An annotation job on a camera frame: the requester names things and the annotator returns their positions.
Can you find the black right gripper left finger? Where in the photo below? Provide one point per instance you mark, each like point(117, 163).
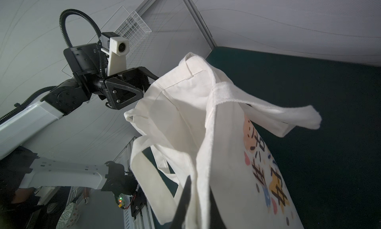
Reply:
point(180, 216)

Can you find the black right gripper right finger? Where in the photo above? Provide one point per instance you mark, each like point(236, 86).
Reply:
point(216, 221)

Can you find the white wire basket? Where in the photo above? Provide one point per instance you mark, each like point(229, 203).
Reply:
point(135, 30)

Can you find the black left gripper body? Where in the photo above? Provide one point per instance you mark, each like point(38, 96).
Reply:
point(124, 88)

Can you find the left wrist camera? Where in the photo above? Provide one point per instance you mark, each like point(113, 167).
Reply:
point(101, 60)

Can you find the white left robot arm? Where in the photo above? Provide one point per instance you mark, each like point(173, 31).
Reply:
point(69, 135)

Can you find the white printed tote bag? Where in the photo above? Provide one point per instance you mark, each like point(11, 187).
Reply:
point(194, 121)

